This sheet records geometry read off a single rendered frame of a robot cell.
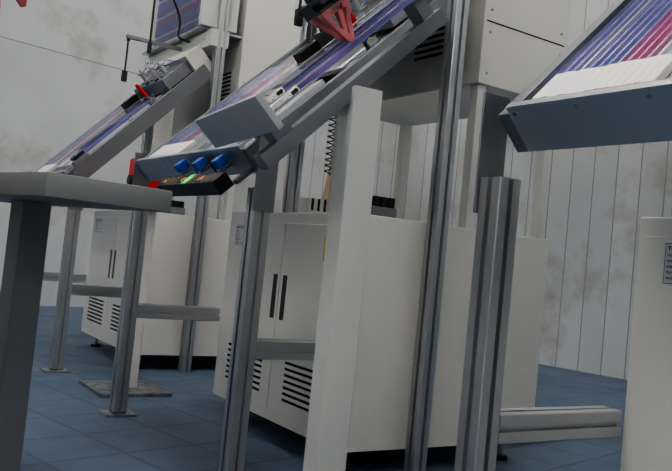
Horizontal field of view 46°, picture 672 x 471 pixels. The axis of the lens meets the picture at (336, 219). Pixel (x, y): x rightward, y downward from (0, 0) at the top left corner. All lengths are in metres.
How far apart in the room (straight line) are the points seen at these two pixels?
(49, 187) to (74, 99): 4.39
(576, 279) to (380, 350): 3.06
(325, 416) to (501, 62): 1.12
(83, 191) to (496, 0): 1.26
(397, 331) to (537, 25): 0.94
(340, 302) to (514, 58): 1.02
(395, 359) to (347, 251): 0.57
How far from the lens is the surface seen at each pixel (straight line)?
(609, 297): 4.78
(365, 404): 1.92
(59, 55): 5.70
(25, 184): 1.40
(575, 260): 4.88
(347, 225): 1.43
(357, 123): 1.45
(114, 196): 1.39
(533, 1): 2.30
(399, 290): 1.93
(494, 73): 2.16
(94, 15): 5.87
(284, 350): 1.73
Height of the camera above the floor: 0.51
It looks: 3 degrees up
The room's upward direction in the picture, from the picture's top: 6 degrees clockwise
